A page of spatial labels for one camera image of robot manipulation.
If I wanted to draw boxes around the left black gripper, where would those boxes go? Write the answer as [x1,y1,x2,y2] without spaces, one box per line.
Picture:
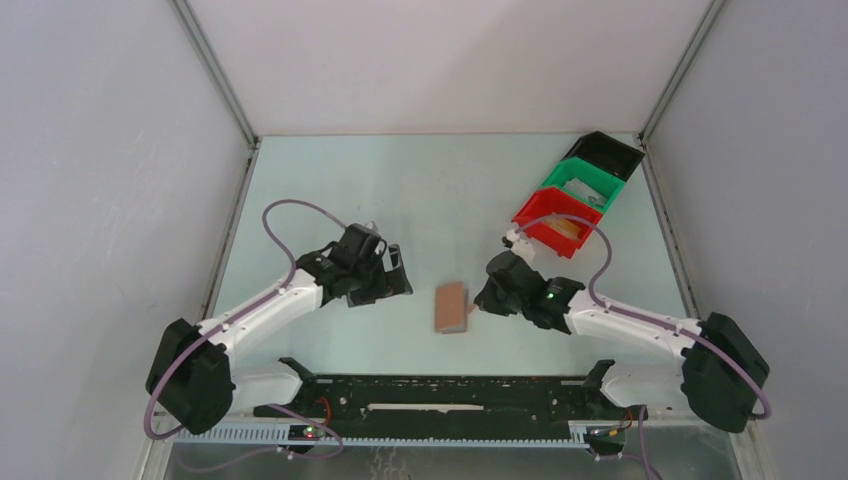
[347,244,411,307]

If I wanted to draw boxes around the brown leather card holder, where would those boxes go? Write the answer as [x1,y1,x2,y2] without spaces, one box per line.
[434,282,476,334]

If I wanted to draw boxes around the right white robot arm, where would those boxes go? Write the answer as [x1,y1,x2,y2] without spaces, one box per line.
[473,230,770,433]

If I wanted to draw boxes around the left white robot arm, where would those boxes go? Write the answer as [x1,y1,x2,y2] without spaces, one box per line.
[145,223,413,435]

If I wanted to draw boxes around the cards in red bin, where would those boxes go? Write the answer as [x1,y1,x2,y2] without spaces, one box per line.
[542,218,582,242]

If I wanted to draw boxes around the cards in green bin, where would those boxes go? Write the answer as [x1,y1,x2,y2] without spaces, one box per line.
[564,178,607,209]

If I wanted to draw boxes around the red plastic bin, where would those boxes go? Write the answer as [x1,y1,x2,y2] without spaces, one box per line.
[512,187,603,258]

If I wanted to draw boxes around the green plastic bin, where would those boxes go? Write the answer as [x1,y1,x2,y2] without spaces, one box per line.
[540,157,626,213]

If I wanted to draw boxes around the black plastic bin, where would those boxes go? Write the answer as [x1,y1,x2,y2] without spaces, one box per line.
[562,131,645,182]

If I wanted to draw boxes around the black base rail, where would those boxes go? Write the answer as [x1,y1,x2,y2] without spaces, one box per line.
[284,358,641,446]

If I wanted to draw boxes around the grey cable duct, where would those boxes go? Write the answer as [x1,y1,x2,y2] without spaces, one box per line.
[172,423,591,449]

